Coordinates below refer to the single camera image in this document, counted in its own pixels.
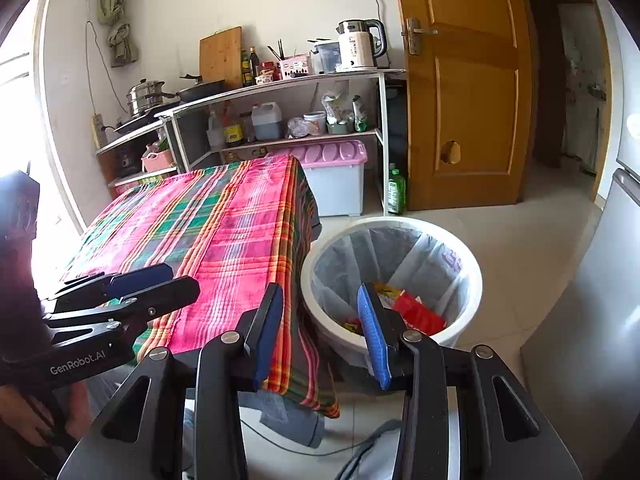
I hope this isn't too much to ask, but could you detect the metal door handle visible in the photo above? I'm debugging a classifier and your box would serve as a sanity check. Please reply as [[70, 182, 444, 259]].
[[401, 17, 438, 56]]

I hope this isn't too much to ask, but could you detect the white shelf unit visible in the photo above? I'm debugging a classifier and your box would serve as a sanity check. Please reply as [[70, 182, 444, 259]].
[[95, 67, 408, 216]]

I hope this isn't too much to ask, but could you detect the black frying pan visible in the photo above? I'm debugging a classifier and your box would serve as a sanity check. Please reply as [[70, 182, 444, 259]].
[[162, 75, 227, 103]]

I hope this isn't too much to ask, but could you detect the person's left hand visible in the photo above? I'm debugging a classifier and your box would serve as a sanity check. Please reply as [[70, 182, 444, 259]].
[[0, 385, 93, 448]]

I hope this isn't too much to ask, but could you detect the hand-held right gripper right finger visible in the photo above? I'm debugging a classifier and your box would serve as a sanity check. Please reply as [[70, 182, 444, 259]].
[[356, 282, 583, 480]]

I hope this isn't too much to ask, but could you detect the wooden door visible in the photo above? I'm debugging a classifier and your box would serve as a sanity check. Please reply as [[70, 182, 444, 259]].
[[390, 0, 535, 212]]

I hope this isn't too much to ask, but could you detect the white plastic tub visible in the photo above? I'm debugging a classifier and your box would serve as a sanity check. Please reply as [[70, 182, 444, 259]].
[[302, 111, 328, 136]]

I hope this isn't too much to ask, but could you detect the black induction cooker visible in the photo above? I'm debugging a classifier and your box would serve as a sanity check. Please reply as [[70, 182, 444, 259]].
[[114, 110, 181, 133]]

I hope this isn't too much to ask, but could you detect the yellow label sauce bottle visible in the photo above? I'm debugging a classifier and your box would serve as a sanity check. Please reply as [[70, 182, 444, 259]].
[[222, 102, 245, 148]]

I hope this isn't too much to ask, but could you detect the hanging grey cloth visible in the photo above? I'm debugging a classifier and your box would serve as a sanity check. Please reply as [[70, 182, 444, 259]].
[[97, 0, 138, 68]]

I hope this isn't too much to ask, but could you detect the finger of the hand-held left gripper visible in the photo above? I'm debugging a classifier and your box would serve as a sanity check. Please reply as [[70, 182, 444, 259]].
[[50, 264, 175, 311], [42, 276, 202, 333]]

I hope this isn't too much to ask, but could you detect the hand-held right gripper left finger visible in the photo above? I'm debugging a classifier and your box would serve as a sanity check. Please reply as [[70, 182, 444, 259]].
[[57, 282, 285, 480]]

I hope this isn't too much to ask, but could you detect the clear plastic storage container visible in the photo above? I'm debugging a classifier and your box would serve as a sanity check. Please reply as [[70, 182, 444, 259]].
[[312, 40, 343, 75]]

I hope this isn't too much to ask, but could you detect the white trash bin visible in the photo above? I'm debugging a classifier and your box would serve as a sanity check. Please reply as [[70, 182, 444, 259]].
[[300, 216, 483, 361]]

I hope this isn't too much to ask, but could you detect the clear plastic bottle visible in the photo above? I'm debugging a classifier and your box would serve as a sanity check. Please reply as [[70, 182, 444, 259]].
[[206, 110, 224, 150]]

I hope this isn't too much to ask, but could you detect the green pouch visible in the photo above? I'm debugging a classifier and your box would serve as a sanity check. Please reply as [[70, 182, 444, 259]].
[[351, 95, 370, 132]]

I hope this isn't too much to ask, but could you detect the stainless steel steamer pot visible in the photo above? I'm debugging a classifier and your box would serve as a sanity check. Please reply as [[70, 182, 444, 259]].
[[125, 79, 166, 117]]

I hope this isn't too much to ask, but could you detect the pink chopstick holder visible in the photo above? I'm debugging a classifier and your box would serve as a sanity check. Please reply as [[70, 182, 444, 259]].
[[279, 56, 312, 81]]

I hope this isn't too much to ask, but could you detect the red green cardboard box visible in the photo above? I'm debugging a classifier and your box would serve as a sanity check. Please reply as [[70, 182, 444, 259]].
[[107, 170, 178, 198]]

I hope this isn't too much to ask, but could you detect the white plastic jug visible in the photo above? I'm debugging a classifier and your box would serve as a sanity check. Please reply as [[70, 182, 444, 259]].
[[250, 101, 284, 142]]

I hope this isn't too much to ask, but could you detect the silver refrigerator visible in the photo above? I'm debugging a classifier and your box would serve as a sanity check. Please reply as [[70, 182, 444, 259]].
[[520, 105, 640, 480]]

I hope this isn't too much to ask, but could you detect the white window frame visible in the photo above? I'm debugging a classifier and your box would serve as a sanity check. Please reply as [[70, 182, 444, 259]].
[[0, 10, 88, 241]]

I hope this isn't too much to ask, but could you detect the white electric kettle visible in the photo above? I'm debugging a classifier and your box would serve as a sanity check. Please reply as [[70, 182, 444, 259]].
[[336, 19, 388, 72]]

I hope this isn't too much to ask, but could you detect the plaid tablecloth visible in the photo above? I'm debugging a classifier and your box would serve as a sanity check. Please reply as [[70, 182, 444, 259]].
[[60, 155, 341, 418]]

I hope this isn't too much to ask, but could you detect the pink lid storage box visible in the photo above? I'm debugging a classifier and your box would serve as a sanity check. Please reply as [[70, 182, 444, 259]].
[[267, 140, 368, 217]]

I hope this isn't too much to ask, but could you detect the green plastic bottle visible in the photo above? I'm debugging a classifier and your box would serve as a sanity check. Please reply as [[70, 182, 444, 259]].
[[386, 162, 408, 216]]

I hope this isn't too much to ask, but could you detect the black floor cable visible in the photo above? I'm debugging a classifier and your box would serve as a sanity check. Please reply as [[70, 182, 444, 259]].
[[240, 405, 401, 461]]

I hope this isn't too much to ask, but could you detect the white plastic bag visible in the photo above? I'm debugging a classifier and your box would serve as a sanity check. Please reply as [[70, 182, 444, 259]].
[[321, 91, 351, 123]]

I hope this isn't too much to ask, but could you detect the red yellow snack wrapper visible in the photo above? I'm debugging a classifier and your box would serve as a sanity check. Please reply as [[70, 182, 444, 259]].
[[372, 282, 408, 308]]

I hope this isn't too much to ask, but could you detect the wooden cutting board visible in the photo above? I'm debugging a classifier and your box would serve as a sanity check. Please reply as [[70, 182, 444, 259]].
[[199, 26, 243, 90]]

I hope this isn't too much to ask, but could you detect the pink plastic basket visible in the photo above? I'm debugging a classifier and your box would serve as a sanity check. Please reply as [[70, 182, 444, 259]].
[[141, 147, 176, 173]]

